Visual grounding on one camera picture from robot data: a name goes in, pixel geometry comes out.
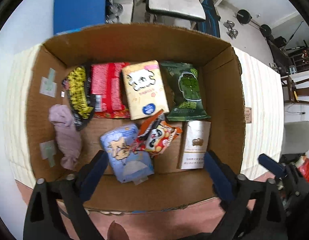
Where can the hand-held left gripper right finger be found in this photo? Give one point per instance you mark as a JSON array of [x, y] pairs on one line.
[[218, 177]]

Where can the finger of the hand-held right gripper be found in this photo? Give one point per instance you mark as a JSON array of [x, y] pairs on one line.
[[272, 165]]

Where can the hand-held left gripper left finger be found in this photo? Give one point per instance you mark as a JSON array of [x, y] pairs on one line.
[[94, 175]]

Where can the blue tissue pack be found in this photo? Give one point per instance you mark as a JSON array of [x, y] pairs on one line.
[[128, 155]]

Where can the small white carton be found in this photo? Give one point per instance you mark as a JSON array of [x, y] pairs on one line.
[[195, 145]]

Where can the purple sock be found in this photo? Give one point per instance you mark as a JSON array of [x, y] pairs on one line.
[[67, 135]]

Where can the orange snack packet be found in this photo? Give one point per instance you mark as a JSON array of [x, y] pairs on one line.
[[159, 137]]

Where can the black yellow snack packet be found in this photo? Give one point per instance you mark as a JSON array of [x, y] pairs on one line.
[[78, 97]]

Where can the red tissue pack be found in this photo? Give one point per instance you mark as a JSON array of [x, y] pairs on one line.
[[107, 90]]

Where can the green snack packet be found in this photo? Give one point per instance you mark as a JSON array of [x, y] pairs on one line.
[[188, 90]]

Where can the cream tissue pack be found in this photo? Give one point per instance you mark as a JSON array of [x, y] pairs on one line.
[[144, 90]]

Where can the cardboard box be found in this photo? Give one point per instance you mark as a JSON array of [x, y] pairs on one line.
[[144, 45]]

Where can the red plastic bag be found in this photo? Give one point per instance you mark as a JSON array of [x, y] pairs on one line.
[[307, 170]]

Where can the grey plastic chair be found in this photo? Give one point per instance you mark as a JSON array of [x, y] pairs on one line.
[[298, 137]]

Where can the dark wooden chair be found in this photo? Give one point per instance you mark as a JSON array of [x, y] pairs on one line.
[[303, 90]]

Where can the black speaker box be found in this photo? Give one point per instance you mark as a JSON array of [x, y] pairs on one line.
[[280, 41]]

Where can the black barbell with small plates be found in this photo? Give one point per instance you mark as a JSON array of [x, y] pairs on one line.
[[244, 16]]

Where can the black blue weight bench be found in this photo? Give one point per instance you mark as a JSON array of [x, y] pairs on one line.
[[210, 15]]

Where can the chrome chair base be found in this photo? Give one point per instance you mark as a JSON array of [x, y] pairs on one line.
[[115, 12]]

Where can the blue folded mat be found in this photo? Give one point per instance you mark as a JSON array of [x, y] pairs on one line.
[[79, 7]]

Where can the white cushioned chair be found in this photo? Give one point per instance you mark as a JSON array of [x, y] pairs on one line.
[[174, 2]]

